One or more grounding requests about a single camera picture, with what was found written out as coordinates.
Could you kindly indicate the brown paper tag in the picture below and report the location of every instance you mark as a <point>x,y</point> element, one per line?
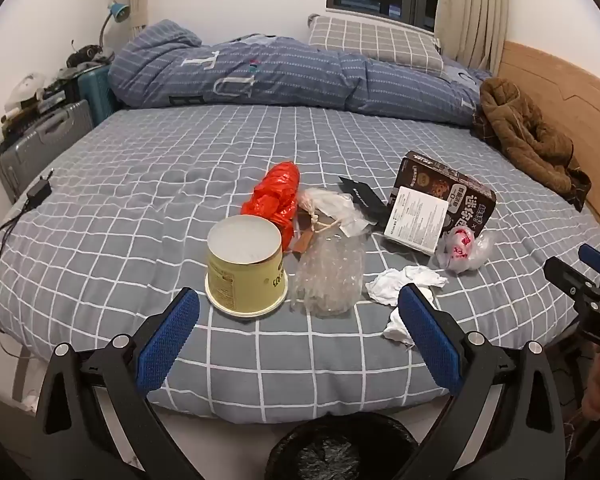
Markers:
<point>305,240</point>

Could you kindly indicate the teal suitcase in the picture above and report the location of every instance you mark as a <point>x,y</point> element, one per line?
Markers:
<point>95,90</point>

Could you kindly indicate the brown quilted jacket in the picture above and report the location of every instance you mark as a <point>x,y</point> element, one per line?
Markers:
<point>520,130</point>

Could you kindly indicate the small white tissue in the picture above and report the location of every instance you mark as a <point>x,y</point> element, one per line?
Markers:
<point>397,327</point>

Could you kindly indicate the blue striped duvet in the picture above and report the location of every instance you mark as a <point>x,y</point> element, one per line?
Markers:
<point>290,75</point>

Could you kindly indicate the clear bubble wrap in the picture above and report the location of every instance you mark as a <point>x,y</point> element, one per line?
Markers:
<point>330,275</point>

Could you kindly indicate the grey checked bed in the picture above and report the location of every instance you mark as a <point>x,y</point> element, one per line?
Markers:
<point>180,185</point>

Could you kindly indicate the clear plastic bag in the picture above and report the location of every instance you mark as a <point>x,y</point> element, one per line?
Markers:
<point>330,207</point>

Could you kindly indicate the dark stacked items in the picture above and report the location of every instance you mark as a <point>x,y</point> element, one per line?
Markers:
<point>45,97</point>

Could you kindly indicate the grey checked pillow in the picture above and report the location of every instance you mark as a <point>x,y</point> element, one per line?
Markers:
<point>375,40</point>

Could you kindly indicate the yellow paper cup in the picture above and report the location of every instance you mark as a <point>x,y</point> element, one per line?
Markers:
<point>230,280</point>

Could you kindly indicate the large white tissue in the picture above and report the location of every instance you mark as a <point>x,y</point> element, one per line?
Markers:
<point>395,282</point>

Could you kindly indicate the black pouch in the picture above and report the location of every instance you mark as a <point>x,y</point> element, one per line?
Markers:
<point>362,195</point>

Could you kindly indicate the white rounded object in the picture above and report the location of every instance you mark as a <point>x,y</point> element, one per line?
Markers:
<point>27,87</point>

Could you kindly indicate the wooden headboard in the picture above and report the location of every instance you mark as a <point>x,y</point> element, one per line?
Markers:
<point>570,85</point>

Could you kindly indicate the black trash bin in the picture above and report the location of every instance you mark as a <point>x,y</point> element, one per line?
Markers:
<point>340,450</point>

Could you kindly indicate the white bag with red print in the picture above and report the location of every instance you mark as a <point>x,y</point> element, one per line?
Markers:
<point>460,250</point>

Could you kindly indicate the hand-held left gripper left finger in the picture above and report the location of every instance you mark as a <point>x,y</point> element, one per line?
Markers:
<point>170,340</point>

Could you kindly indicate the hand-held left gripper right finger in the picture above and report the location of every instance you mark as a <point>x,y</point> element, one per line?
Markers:
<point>430,345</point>

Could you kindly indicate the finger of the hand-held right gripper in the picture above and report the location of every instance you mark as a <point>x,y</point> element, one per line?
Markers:
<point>595,257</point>
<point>565,275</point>

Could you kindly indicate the grey suitcase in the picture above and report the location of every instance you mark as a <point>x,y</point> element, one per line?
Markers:
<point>45,140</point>

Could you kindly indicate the red plastic bag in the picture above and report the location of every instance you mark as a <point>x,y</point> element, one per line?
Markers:
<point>275,195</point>

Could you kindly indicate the blue desk lamp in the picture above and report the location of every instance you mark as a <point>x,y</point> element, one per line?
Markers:
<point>119,11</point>

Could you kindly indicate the wide beige curtain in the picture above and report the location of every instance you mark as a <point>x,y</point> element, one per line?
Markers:
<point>472,10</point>

